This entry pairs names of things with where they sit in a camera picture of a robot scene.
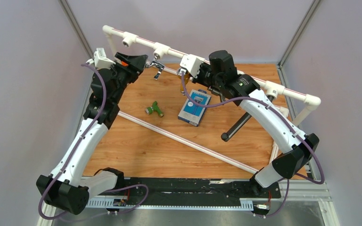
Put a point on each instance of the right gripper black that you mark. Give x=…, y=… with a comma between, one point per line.
x=202, y=67

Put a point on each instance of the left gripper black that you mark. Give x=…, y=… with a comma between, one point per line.
x=136, y=64

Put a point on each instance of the chrome metal faucet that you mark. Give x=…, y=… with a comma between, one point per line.
x=158, y=65

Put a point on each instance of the green plastic faucet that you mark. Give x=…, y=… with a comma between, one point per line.
x=154, y=108

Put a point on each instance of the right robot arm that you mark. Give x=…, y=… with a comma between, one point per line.
x=221, y=74

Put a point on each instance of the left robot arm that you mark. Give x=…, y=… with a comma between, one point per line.
x=87, y=140

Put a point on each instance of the dark grey short faucet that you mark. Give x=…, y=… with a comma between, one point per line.
x=217, y=92

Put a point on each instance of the blue razor box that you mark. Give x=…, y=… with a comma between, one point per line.
x=191, y=113

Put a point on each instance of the dark grey long faucet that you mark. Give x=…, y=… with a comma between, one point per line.
x=226, y=136

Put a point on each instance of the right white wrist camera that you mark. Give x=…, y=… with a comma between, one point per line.
x=191, y=63

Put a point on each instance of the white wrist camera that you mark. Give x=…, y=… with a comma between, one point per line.
x=191, y=63
x=100, y=60

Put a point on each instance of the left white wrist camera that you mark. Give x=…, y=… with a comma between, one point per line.
x=100, y=60

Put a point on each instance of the white PVC pipe frame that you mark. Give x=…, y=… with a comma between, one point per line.
x=181, y=137

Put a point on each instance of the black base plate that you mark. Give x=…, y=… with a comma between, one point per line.
x=192, y=191

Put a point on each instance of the aluminium frame rail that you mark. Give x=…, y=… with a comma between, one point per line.
x=298, y=200

